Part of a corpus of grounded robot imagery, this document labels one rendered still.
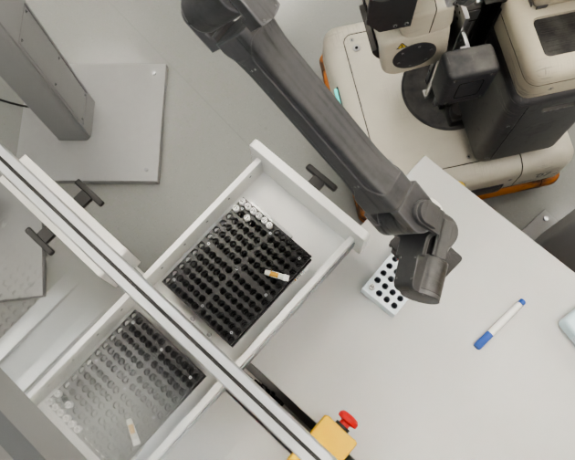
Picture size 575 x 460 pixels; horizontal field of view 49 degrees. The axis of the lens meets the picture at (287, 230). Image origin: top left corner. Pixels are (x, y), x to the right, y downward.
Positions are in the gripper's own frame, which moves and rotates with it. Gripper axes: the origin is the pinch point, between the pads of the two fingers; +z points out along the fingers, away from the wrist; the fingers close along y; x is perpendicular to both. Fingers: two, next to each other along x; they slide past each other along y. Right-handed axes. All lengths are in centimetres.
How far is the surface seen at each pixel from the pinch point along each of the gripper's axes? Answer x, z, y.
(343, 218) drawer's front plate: -1.5, 4.1, -15.7
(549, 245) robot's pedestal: 48, 59, 18
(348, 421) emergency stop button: -26.7, 8.8, 9.7
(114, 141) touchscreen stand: -12, 91, -109
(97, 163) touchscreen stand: -22, 91, -107
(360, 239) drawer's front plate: -1.9, 5.7, -11.0
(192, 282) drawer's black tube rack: -29.4, 7.2, -27.6
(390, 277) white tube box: 0.2, 19.5, -3.3
